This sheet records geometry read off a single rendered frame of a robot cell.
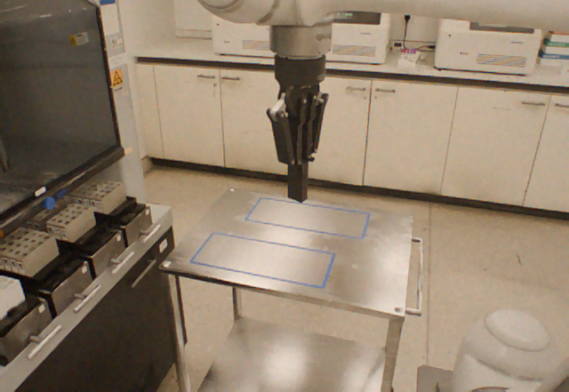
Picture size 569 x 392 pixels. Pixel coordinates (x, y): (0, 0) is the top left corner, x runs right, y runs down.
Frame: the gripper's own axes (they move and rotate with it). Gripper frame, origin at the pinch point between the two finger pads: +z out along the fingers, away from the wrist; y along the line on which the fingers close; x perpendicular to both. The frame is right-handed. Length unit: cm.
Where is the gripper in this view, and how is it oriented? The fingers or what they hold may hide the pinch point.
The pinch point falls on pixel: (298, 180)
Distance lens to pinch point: 74.4
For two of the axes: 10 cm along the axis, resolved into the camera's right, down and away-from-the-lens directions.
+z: 0.0, 9.0, 4.4
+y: 6.3, -3.4, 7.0
